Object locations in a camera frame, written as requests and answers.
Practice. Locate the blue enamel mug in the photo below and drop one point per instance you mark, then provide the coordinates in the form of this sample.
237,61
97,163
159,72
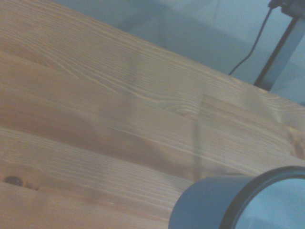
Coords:
202,202

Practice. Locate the black metal stand leg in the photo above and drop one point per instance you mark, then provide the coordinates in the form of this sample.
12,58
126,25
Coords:
278,52

